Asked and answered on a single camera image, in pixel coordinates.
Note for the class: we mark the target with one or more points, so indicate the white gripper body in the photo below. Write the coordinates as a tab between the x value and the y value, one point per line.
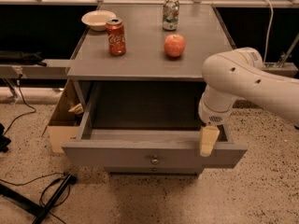
212	113

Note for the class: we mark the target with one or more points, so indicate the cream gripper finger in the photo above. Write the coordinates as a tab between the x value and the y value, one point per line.
208	138

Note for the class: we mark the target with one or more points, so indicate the grey top drawer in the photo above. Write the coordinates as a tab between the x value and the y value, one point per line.
147	124

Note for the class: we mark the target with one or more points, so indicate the grey drawer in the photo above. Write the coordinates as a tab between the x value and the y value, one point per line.
147	124
153	171

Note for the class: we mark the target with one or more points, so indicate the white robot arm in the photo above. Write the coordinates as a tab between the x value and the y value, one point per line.
235	74

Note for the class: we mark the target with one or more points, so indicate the grey drawer cabinet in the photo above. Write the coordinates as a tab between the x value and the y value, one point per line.
140	109

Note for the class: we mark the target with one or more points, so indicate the grey bottom drawer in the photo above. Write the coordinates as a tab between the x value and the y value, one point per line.
153	171

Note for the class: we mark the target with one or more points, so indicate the red apple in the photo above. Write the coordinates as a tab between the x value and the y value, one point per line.
174	45

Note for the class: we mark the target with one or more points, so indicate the green white soda can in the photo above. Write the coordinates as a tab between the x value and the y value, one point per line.
170	15

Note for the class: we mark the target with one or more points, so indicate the red cola can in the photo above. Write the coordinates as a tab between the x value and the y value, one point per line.
116	36

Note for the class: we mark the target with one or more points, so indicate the cardboard box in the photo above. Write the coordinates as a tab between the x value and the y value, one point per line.
65	119

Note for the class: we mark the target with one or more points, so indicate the white bowl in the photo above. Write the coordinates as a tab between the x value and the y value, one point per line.
97	19

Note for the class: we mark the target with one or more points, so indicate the black stand base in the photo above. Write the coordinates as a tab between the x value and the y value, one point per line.
43	208

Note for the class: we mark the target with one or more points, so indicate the black bag on rail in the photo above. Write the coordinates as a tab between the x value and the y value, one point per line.
28	58

